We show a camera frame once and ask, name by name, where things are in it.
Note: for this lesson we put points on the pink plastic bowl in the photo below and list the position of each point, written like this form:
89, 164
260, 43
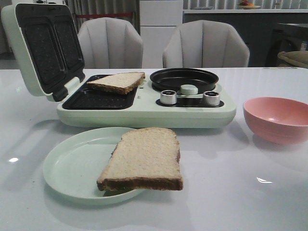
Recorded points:
278, 120

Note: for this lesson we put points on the grey upholstered chair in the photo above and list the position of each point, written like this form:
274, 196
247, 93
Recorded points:
110, 43
203, 43

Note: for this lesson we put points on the mint green plate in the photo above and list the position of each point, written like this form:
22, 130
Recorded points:
73, 166

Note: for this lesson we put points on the silver control knob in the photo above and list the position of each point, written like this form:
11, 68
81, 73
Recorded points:
168, 97
211, 98

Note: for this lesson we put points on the red barrier tape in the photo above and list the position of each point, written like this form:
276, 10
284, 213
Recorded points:
112, 15

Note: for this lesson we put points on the tan sofa cushion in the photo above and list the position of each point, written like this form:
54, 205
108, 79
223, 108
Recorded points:
294, 58

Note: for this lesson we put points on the black round frying pan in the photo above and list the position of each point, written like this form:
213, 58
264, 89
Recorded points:
173, 78

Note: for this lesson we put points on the left grey upholstered chair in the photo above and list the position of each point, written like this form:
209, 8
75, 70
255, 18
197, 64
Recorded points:
110, 43

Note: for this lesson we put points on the mint green breakfast maker base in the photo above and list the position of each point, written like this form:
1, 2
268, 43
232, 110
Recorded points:
146, 113

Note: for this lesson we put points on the dark kitchen counter cabinet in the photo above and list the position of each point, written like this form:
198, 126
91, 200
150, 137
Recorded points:
254, 26

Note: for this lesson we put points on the fruit plate on counter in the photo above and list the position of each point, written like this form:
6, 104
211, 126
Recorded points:
246, 5

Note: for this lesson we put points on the right grey upholstered chair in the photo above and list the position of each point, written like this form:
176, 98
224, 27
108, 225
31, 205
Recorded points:
203, 43

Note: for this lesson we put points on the white refrigerator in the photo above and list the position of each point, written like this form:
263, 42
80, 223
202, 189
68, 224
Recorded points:
158, 18

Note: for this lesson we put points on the right silver control knob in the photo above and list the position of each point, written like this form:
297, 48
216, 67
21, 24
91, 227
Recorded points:
211, 98

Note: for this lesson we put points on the left silver control knob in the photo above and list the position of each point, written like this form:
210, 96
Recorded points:
168, 97

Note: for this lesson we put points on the white bread slice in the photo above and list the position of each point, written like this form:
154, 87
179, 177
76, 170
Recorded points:
121, 83
146, 158

